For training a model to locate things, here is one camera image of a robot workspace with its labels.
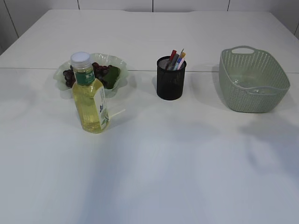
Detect silver glitter pen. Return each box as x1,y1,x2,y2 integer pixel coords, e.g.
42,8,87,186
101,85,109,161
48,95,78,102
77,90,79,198
165,54,179,70

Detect red artificial grape bunch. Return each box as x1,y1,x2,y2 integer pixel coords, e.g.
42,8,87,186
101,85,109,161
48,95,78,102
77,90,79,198
63,62,121,89

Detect blue scissors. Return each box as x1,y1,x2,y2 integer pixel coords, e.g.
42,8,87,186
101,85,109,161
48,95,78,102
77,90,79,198
173,57,182,70

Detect yellow tea bottle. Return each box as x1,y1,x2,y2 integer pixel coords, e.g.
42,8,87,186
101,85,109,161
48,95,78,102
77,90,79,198
71,52,109,133

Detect pink scissors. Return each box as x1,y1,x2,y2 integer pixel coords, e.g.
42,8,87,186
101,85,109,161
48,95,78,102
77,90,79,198
177,58,185,70

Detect red glitter pen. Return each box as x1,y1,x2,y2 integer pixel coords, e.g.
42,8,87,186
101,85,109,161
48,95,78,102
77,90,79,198
169,50,177,61

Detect gold glitter pen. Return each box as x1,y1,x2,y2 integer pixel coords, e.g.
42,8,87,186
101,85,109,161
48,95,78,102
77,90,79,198
179,52,186,59

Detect clear plastic sheet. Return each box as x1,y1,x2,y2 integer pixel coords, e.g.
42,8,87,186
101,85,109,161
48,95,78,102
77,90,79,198
233,78,278,95

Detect black mesh pen holder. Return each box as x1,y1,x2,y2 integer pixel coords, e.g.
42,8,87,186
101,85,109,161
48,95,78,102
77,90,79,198
157,56,187,100

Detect green woven plastic basket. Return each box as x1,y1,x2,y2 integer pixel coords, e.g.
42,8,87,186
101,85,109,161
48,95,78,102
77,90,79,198
219,46,290,113

